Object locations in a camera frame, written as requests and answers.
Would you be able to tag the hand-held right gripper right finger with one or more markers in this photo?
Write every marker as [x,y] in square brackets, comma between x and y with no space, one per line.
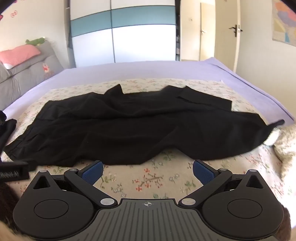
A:
[203,172]

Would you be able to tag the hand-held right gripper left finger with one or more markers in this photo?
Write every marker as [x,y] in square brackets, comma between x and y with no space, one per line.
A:
[93,172]

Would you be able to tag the black pants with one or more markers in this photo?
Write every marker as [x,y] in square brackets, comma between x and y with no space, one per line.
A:
[129,129]

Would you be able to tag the dark cloth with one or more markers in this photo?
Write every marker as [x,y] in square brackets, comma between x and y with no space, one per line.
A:
[7,132]

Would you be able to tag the floral blanket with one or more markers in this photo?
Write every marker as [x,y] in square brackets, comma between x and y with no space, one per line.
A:
[148,178]

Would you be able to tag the fluffy cream blanket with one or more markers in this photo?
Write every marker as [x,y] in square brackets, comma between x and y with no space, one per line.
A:
[285,143]

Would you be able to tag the grey headboard cushion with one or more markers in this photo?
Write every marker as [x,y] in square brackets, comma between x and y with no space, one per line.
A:
[25,74]

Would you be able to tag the purple bed sheet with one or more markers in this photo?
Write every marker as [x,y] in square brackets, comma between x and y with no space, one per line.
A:
[138,70]

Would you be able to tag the pink pillow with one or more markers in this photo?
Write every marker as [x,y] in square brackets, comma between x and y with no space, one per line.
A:
[18,54]

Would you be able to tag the white door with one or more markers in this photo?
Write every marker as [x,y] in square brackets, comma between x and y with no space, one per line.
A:
[225,51]

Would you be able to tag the green plush toy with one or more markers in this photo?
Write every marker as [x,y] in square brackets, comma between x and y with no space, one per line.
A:
[35,41]

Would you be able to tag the white and blue wardrobe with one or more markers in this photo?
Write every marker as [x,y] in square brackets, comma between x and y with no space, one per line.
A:
[129,34]

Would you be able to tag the cream hallway door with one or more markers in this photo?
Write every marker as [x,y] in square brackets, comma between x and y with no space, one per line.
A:
[207,20]

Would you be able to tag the wall map poster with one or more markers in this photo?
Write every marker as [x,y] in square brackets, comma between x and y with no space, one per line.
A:
[283,23]

